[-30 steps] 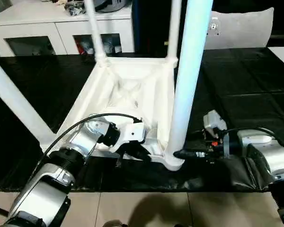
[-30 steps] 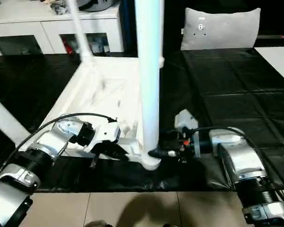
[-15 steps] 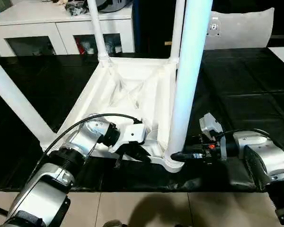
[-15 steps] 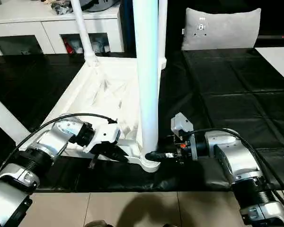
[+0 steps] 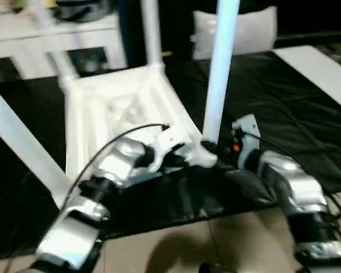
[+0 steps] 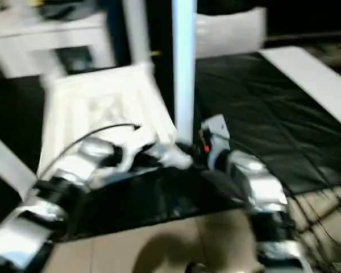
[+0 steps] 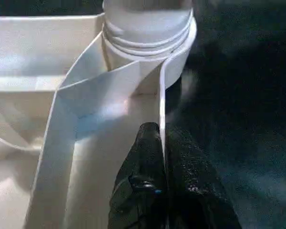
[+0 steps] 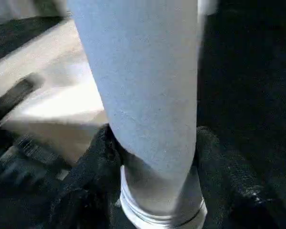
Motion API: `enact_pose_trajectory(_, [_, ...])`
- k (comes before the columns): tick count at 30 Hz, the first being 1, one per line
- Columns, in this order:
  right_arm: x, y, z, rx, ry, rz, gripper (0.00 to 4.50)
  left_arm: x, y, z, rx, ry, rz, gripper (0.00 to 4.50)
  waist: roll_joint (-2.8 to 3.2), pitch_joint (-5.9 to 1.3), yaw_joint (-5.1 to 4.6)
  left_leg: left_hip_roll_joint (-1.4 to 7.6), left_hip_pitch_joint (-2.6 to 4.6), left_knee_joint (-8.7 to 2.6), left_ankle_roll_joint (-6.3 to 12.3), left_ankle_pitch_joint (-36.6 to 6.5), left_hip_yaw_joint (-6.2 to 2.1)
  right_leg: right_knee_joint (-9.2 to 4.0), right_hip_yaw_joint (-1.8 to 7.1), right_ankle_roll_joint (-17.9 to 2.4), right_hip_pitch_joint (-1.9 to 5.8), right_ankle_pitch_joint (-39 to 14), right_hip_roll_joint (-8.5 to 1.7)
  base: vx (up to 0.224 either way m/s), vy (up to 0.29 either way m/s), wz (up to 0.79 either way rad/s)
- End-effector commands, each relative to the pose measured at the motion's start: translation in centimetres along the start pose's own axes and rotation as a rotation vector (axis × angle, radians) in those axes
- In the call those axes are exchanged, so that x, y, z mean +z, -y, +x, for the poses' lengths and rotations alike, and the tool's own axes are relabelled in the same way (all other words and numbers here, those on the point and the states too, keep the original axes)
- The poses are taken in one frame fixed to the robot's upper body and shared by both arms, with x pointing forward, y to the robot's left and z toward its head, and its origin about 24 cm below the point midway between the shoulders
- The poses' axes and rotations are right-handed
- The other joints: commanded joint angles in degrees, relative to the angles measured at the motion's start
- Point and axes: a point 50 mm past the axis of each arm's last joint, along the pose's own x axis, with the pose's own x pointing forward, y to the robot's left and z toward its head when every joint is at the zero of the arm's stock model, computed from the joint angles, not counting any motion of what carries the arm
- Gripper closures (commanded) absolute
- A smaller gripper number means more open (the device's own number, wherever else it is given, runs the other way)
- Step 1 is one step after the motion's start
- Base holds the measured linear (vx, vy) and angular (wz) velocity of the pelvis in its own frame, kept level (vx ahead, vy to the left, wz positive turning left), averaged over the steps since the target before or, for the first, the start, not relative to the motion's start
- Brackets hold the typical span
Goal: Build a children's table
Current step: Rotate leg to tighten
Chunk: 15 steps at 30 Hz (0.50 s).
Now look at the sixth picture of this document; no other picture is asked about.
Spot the dark bag on cabinet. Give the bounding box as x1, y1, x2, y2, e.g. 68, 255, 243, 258
42, 0, 74, 18

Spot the white cabinet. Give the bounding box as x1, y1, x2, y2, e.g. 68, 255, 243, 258
0, 11, 116, 77

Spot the white flat board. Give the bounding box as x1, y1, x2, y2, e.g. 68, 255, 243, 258
258, 45, 341, 126

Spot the black cabinet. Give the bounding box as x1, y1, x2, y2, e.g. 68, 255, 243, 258
106, 0, 177, 69

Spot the grey floor cable bundle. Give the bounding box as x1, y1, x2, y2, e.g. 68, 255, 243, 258
286, 181, 341, 257

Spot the grey cushion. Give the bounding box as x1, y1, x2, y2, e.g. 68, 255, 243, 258
194, 7, 268, 59

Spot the black mat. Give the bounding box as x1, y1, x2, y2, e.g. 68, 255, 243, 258
0, 51, 341, 242

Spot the white plastic table leg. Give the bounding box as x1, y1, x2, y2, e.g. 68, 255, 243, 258
122, 0, 156, 69
0, 129, 38, 200
172, 0, 198, 144

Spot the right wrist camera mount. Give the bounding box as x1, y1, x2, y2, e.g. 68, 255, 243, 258
200, 114, 231, 168

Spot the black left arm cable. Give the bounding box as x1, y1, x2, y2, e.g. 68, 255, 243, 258
36, 122, 143, 179

